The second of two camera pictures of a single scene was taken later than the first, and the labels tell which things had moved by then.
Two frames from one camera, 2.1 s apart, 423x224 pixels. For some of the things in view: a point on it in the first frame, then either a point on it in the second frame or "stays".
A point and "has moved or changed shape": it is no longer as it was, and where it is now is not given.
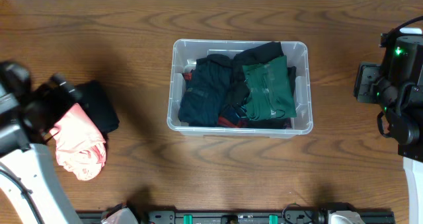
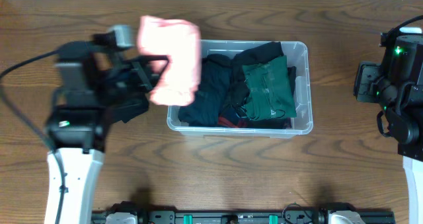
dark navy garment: [205, 92] stays
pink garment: [80, 145] has moved or changed shape
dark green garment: [271, 93] stays
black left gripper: [63, 88] -> [133, 71]
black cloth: [98, 104] has moved or changed shape
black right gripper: [374, 76] stays
